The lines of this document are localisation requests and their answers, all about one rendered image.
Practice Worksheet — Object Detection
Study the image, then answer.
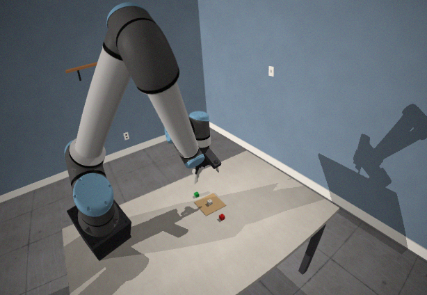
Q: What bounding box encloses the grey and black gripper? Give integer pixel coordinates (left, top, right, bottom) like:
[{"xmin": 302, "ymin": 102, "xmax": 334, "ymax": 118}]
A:
[{"xmin": 192, "ymin": 146, "xmax": 219, "ymax": 184}]

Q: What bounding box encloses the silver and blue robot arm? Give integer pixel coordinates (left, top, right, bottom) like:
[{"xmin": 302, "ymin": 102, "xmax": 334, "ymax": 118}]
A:
[{"xmin": 65, "ymin": 2, "xmax": 221, "ymax": 237}]

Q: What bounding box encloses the tan flat mat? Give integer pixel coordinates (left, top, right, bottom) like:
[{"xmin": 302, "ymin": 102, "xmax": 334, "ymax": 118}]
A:
[{"xmin": 194, "ymin": 193, "xmax": 226, "ymax": 216}]

